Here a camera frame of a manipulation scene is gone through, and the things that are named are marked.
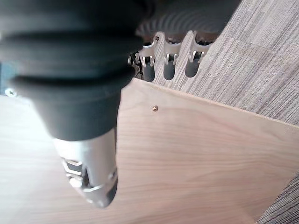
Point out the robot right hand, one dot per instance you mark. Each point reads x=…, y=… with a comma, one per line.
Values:
x=70, y=70

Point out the silver screw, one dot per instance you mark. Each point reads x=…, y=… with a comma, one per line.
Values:
x=10, y=92

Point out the brass screw head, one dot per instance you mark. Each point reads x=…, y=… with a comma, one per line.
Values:
x=154, y=108

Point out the light wooden desk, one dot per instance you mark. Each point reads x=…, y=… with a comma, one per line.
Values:
x=187, y=163

